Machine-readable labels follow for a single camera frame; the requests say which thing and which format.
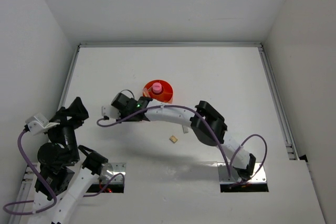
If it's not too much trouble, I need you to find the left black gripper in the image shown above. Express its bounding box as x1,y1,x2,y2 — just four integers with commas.
46,96,90,161

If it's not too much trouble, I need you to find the yellow beige stick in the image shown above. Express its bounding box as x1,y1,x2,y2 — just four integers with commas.
143,90,150,97

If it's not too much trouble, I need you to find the pink glue bottle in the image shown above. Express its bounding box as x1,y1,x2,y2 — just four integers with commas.
152,82,163,94

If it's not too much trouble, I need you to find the grey eraser block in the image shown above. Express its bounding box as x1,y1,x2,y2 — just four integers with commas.
183,126,188,134

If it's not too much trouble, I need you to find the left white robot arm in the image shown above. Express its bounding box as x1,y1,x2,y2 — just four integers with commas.
25,97,108,223

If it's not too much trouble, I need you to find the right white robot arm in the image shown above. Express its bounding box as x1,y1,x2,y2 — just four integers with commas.
102,92,256,180

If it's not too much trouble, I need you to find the orange round organizer container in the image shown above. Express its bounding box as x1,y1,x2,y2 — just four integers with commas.
142,80,174,103

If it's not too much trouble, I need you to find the small tan sharpener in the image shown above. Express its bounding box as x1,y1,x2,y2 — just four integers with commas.
170,135,178,143

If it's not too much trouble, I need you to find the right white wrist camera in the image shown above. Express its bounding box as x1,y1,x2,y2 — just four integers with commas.
101,105,120,120

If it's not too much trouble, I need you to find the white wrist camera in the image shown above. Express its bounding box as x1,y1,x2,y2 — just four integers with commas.
25,113,60,135
101,105,120,120

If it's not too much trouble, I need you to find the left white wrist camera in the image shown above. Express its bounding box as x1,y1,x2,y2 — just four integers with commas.
25,113,60,135

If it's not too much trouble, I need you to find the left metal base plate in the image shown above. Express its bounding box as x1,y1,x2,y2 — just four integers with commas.
100,163,126,185

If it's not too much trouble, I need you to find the metal base plate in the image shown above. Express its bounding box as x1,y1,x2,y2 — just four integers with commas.
100,163,126,185
217,162,267,185

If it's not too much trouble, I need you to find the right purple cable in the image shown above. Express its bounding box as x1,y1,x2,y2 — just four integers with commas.
96,104,268,183

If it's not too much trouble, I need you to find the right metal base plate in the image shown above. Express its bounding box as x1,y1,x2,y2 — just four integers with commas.
217,162,267,185

